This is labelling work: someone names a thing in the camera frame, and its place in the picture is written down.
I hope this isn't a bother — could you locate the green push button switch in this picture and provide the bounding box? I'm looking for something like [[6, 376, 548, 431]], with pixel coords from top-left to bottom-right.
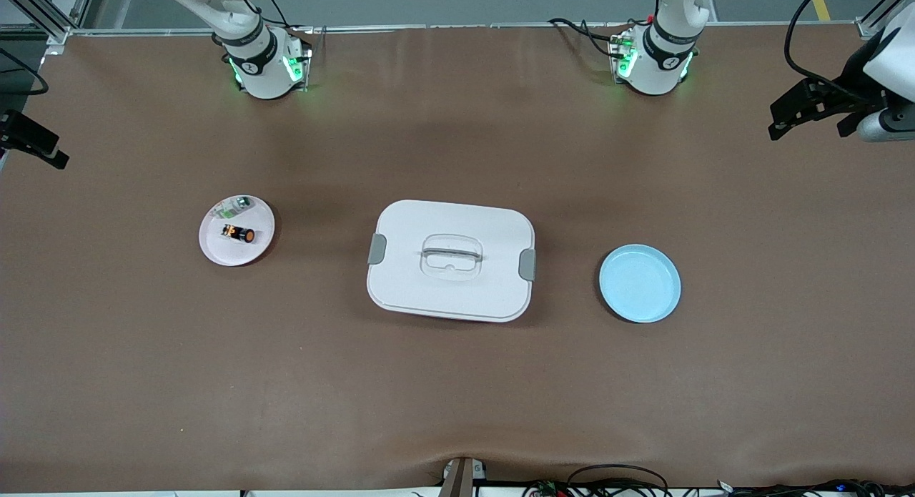
[[217, 195, 257, 221]]

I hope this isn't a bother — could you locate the pink round plate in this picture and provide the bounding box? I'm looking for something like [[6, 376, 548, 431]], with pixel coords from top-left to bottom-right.
[[198, 195, 277, 267]]

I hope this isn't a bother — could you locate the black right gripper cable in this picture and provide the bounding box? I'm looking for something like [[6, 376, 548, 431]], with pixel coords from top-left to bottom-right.
[[0, 49, 49, 96]]

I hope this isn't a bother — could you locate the white lidded storage box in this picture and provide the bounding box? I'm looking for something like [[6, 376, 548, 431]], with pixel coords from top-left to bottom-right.
[[366, 200, 537, 323]]

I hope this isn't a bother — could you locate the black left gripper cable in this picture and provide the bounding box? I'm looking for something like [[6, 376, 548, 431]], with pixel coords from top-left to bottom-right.
[[783, 0, 869, 104]]

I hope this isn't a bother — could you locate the aluminium camera mount post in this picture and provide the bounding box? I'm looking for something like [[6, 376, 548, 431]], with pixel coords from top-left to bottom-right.
[[437, 456, 488, 497]]

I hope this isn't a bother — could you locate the aluminium frame corner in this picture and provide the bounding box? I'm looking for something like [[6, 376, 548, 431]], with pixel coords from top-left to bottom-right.
[[856, 0, 915, 39], [0, 0, 99, 46]]

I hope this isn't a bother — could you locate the light blue round plate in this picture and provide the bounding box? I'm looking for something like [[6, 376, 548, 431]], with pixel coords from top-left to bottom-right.
[[598, 244, 683, 324]]

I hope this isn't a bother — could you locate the grey box lid handle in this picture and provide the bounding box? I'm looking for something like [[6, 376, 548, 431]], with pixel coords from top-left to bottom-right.
[[419, 247, 483, 264]]

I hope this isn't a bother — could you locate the black looped cable bundle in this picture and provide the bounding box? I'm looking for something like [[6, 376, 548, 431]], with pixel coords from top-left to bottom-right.
[[524, 464, 671, 497]]

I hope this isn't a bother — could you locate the black arm base cable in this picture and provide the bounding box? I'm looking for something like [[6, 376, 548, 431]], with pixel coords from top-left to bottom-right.
[[548, 17, 624, 59]]

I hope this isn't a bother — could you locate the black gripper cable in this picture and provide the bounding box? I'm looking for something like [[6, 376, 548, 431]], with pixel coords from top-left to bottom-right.
[[0, 49, 49, 96], [783, 0, 869, 104]]

